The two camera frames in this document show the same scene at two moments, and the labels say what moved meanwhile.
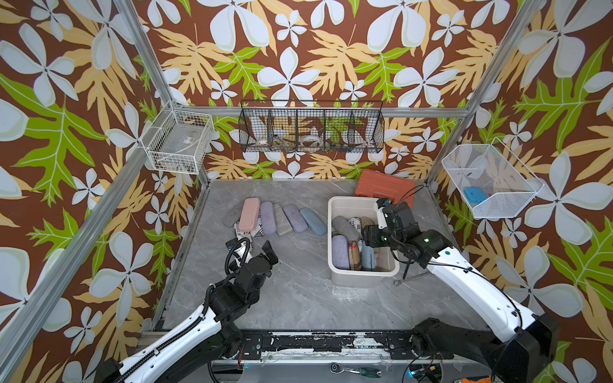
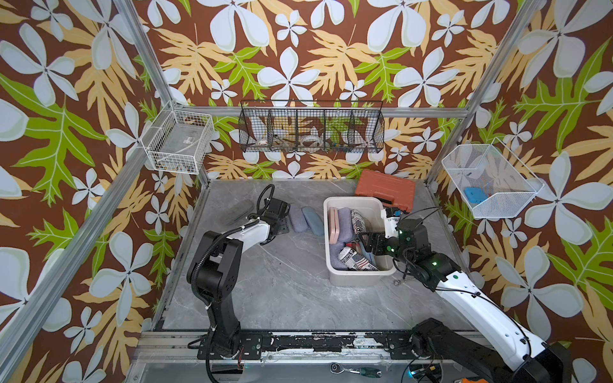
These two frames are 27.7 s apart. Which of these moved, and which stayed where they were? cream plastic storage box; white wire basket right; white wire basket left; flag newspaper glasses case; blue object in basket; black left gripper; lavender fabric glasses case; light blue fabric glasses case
Moved: black left gripper; flag newspaper glasses case
Stayed: light blue fabric glasses case; white wire basket right; cream plastic storage box; blue object in basket; lavender fabric glasses case; white wire basket left
